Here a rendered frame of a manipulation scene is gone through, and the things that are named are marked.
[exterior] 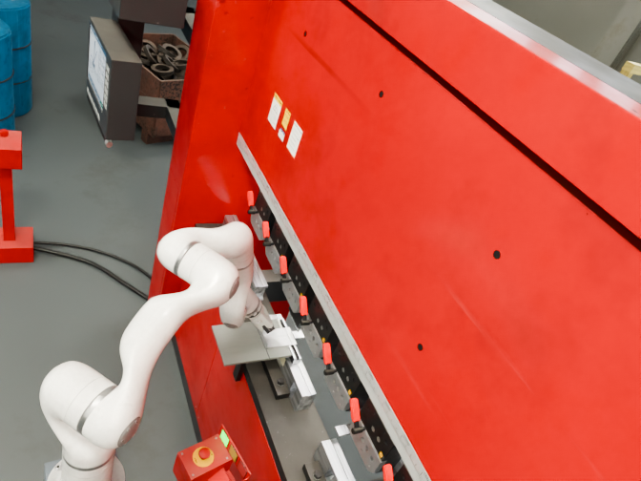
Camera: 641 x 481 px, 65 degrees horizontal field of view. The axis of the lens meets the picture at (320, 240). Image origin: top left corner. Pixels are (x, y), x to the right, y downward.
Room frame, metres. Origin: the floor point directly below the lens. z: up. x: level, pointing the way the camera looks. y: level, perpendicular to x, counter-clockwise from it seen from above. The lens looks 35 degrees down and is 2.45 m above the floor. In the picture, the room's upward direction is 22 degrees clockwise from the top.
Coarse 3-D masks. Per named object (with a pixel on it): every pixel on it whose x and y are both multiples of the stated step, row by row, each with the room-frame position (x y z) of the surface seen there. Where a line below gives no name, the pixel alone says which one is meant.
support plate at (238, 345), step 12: (252, 324) 1.37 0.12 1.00; (276, 324) 1.42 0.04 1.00; (216, 336) 1.25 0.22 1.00; (228, 336) 1.27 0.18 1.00; (240, 336) 1.29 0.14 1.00; (252, 336) 1.32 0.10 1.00; (228, 348) 1.22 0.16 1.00; (240, 348) 1.24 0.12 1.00; (252, 348) 1.26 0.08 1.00; (264, 348) 1.28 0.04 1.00; (276, 348) 1.30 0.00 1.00; (288, 348) 1.33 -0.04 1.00; (228, 360) 1.17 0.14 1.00; (240, 360) 1.19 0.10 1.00; (252, 360) 1.21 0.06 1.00; (264, 360) 1.24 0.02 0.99
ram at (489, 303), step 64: (320, 0) 1.73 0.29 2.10; (256, 64) 2.04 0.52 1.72; (320, 64) 1.63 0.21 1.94; (384, 64) 1.37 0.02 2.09; (256, 128) 1.91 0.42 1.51; (320, 128) 1.53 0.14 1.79; (384, 128) 1.29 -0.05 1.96; (448, 128) 1.12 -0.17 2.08; (320, 192) 1.43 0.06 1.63; (384, 192) 1.21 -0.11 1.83; (448, 192) 1.05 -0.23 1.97; (512, 192) 0.94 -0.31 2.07; (576, 192) 0.87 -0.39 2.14; (320, 256) 1.32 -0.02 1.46; (384, 256) 1.12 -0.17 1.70; (448, 256) 0.98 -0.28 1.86; (512, 256) 0.88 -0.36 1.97; (576, 256) 0.80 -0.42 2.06; (640, 256) 0.73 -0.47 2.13; (384, 320) 1.03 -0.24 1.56; (448, 320) 0.91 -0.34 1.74; (512, 320) 0.81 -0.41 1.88; (576, 320) 0.74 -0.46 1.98; (640, 320) 0.68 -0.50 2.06; (384, 384) 0.95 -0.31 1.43; (448, 384) 0.83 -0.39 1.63; (512, 384) 0.75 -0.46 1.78; (576, 384) 0.68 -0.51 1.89; (640, 384) 0.63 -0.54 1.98; (448, 448) 0.76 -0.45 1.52; (512, 448) 0.68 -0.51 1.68; (576, 448) 0.63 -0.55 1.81; (640, 448) 0.58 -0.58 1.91
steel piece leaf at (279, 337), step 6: (258, 330) 1.35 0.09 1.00; (264, 330) 1.36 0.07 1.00; (276, 330) 1.39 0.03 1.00; (282, 330) 1.40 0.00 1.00; (264, 336) 1.34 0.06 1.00; (270, 336) 1.35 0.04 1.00; (276, 336) 1.36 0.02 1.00; (282, 336) 1.37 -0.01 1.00; (264, 342) 1.30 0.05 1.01; (270, 342) 1.32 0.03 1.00; (276, 342) 1.33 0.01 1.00; (282, 342) 1.35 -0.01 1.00; (288, 342) 1.36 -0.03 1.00
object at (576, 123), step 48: (384, 0) 1.42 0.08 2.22; (432, 0) 1.28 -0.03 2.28; (432, 48) 1.22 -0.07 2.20; (480, 48) 1.12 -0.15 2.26; (528, 48) 1.04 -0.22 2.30; (480, 96) 1.07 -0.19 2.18; (528, 96) 0.98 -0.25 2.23; (576, 96) 0.91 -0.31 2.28; (624, 96) 0.94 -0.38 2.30; (528, 144) 0.94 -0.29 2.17; (576, 144) 0.87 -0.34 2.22; (624, 144) 0.82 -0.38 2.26; (624, 192) 0.78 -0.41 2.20
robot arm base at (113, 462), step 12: (60, 468) 0.63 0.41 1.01; (108, 468) 0.61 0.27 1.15; (120, 468) 0.69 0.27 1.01; (48, 480) 0.59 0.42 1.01; (60, 480) 0.59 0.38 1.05; (72, 480) 0.56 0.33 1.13; (84, 480) 0.57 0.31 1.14; (96, 480) 0.58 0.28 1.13; (108, 480) 0.62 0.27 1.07; (120, 480) 0.66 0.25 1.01
